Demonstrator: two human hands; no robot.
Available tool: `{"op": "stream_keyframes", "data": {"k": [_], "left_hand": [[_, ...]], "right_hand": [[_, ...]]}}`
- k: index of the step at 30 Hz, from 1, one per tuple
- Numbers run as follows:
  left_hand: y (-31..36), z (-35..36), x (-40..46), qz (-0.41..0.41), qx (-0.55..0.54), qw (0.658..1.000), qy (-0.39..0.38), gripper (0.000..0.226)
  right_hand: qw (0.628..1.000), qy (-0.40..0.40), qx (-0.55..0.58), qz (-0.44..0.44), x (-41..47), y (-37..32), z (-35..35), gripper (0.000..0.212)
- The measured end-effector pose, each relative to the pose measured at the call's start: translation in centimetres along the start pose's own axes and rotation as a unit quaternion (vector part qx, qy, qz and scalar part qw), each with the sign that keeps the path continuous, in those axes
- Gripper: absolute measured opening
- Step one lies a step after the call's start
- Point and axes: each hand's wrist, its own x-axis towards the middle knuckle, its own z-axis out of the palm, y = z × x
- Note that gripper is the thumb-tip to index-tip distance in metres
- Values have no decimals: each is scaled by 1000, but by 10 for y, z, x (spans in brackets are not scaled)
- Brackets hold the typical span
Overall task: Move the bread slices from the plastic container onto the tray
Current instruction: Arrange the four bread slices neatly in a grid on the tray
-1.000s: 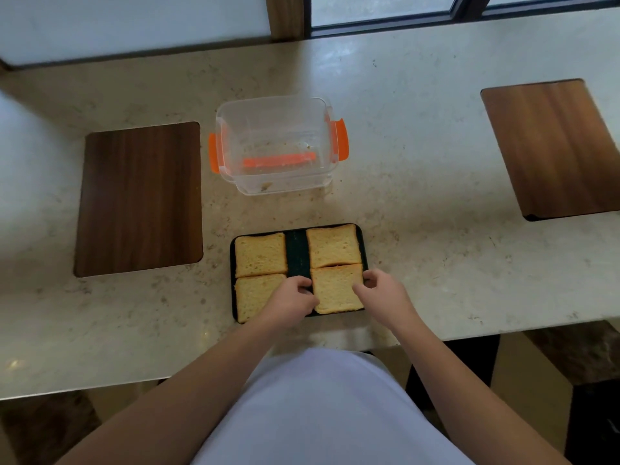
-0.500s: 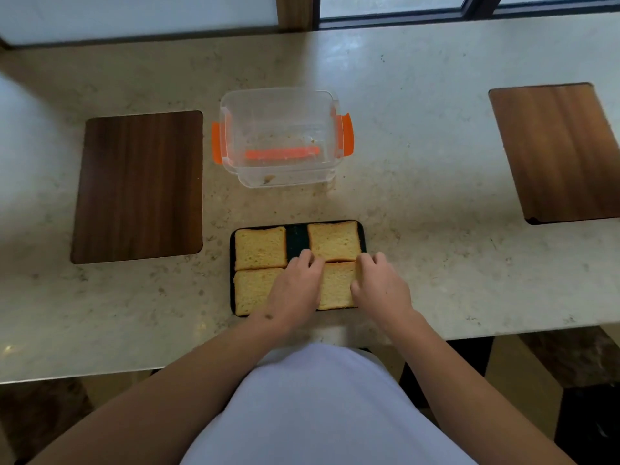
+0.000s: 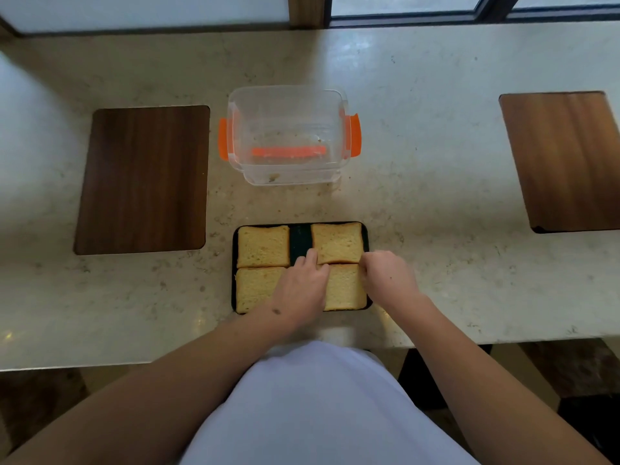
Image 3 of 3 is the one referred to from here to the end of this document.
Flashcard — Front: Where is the person's left forearm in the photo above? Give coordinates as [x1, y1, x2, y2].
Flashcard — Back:
[2, 302, 299, 465]

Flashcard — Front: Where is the person's right forearm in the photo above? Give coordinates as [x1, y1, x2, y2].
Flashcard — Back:
[387, 293, 614, 465]

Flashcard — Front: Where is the person's right hand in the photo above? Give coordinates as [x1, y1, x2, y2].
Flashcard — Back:
[358, 250, 422, 313]

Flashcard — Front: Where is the dark green tray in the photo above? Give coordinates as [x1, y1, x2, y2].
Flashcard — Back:
[231, 221, 374, 315]

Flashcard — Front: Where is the person's left hand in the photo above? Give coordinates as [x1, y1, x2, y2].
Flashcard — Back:
[267, 248, 331, 330]

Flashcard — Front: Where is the dark metal window frame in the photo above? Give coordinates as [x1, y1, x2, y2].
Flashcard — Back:
[329, 0, 620, 27]

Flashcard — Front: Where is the dark wooden table inlay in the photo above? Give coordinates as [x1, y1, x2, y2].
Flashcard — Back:
[73, 105, 211, 256]
[499, 90, 620, 234]

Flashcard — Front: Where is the person's white shirt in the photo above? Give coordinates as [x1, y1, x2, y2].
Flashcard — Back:
[179, 340, 481, 465]

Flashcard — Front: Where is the clear container with orange clips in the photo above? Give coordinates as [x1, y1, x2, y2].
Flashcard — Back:
[218, 85, 363, 187]

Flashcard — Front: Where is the golden bread slice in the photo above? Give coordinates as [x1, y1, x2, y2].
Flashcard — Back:
[323, 263, 368, 311]
[236, 225, 291, 269]
[235, 266, 287, 315]
[311, 222, 364, 265]

